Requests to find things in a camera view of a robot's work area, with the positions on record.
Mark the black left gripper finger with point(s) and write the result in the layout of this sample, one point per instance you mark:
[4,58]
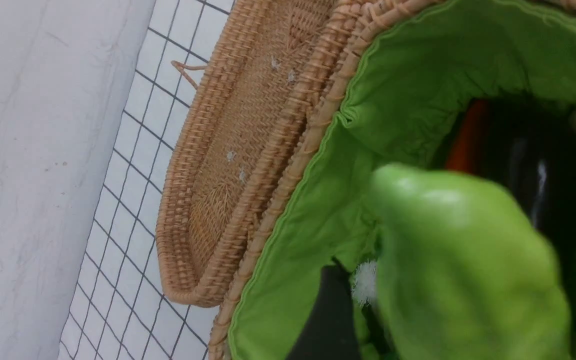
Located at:
[329,332]

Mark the orange carrot with green leaves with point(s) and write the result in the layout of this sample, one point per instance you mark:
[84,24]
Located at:
[466,151]

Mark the dark purple eggplant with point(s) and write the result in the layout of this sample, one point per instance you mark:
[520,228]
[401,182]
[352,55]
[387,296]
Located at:
[529,148]

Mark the white checkered tablecloth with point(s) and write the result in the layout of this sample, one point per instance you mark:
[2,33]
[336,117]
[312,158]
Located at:
[118,310]

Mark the woven wicker basket lid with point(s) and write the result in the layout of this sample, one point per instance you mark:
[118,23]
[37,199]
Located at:
[265,76]

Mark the woven wicker basket green lining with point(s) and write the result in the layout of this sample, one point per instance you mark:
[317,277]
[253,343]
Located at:
[409,69]

